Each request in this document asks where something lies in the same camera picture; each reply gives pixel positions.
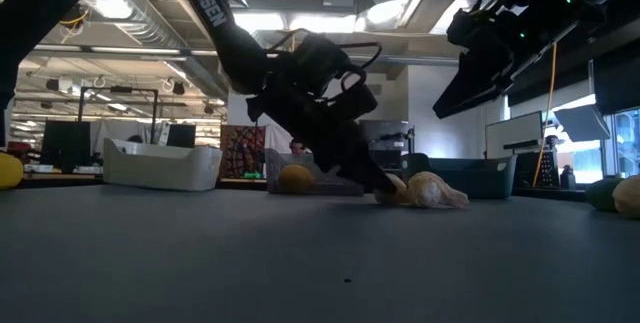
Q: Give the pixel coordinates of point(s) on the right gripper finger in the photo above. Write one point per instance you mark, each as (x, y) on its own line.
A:
(480, 68)

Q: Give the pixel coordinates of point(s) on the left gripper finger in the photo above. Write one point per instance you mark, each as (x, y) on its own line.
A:
(345, 158)
(335, 177)

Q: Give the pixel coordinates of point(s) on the yellow lemon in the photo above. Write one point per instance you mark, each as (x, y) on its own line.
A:
(9, 172)
(296, 179)

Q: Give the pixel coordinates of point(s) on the green lime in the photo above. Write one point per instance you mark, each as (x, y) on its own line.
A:
(601, 195)

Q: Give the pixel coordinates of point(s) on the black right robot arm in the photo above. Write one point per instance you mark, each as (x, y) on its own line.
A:
(600, 13)

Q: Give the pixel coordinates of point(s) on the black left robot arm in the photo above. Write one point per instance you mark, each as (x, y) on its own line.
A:
(210, 8)

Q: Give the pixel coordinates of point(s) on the person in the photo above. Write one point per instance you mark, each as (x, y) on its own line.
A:
(297, 147)
(135, 139)

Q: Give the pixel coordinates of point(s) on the ceiling light panel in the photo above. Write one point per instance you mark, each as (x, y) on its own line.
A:
(300, 23)

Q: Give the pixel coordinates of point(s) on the grey translucent basket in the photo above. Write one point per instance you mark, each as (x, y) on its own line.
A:
(272, 163)

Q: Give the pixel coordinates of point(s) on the white hanging cloth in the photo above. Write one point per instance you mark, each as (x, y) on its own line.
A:
(277, 138)
(107, 130)

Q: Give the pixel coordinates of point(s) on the whiteboard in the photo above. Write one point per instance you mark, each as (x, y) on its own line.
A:
(512, 135)

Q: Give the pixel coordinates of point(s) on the small green box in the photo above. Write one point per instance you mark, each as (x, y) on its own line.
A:
(254, 175)

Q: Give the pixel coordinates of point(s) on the patterned tapestry cloth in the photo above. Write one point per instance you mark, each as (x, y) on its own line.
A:
(242, 150)

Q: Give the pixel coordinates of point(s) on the black ceiling spotlight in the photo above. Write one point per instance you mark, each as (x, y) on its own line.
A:
(52, 84)
(209, 108)
(178, 88)

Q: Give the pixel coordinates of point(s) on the teal plastic basket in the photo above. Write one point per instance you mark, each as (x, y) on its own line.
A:
(490, 178)

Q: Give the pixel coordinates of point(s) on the grey softbox lamp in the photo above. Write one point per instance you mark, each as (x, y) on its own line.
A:
(582, 123)

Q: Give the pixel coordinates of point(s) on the black perforated stand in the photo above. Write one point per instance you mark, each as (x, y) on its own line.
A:
(549, 170)

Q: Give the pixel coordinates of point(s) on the black hanging panel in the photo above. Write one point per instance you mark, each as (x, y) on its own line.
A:
(617, 93)

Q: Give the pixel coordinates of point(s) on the dark bottle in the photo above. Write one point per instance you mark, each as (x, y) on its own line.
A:
(568, 178)

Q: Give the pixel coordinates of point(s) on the black computer monitor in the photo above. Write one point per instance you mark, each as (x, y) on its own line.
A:
(65, 143)
(181, 135)

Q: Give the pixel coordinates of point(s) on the bright window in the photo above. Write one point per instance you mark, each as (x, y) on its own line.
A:
(587, 163)

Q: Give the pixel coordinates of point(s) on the white plastic basket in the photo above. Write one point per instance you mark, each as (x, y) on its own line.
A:
(160, 173)

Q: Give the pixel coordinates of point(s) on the long grey ceiling pipe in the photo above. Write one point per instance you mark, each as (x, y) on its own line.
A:
(125, 50)

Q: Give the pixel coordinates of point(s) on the red object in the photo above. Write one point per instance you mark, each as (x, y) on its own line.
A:
(19, 150)

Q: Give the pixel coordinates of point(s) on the black wall screen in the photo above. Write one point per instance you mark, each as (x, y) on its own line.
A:
(525, 98)

